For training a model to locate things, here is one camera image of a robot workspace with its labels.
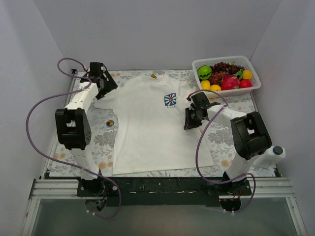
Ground aluminium frame rail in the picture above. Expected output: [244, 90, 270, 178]
[29, 178, 82, 199]

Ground yellow toy lemon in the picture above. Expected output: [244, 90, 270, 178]
[210, 84, 221, 92]
[200, 80, 211, 91]

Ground green toy watermelon ball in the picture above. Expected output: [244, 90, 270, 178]
[197, 65, 212, 80]

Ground floral patterned table mat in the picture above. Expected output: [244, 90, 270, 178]
[49, 69, 275, 178]

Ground yellow orange toy fruit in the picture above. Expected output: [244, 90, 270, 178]
[243, 70, 252, 80]

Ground white plastic fruit basket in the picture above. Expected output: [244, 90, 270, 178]
[192, 56, 261, 96]

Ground purple cable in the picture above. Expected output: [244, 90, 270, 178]
[26, 58, 123, 220]
[195, 89, 256, 213]

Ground pink toy dragon fruit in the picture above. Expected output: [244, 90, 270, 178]
[220, 75, 240, 90]

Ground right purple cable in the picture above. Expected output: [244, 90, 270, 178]
[195, 89, 256, 213]

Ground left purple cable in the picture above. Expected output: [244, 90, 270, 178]
[26, 58, 123, 220]

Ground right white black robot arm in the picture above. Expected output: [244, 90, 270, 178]
[184, 89, 272, 196]

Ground dark red toy grapes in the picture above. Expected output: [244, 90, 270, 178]
[209, 62, 245, 86]

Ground small round brooch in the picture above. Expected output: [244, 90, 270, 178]
[106, 120, 114, 127]

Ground red toy apple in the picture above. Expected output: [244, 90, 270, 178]
[239, 80, 252, 89]

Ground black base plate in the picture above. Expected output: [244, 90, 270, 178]
[76, 177, 252, 207]

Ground white t-shirt with daisy print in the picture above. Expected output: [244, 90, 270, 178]
[94, 75, 213, 175]

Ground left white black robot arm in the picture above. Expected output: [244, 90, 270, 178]
[55, 62, 118, 197]

